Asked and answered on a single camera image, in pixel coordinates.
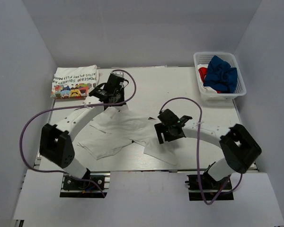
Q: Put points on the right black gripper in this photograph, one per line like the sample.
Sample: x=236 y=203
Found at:
x=161 y=127

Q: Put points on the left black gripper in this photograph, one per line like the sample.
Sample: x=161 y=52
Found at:
x=122 y=92

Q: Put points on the white t-shirt black graphic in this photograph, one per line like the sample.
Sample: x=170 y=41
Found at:
x=120 y=140

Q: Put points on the white t-shirt red graphic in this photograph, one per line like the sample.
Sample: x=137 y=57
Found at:
x=202 y=72

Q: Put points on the dark blue t-shirt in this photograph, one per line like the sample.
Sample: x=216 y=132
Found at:
x=221 y=76

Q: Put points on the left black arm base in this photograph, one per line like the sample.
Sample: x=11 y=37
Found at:
x=72 y=188

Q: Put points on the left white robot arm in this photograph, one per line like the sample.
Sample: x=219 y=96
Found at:
x=56 y=140

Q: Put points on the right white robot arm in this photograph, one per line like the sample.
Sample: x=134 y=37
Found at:
x=239 y=148

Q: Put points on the folded white cartoon t-shirt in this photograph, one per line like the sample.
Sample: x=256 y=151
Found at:
x=74 y=82

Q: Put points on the white plastic mesh basket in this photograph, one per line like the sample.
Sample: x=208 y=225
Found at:
x=202 y=59

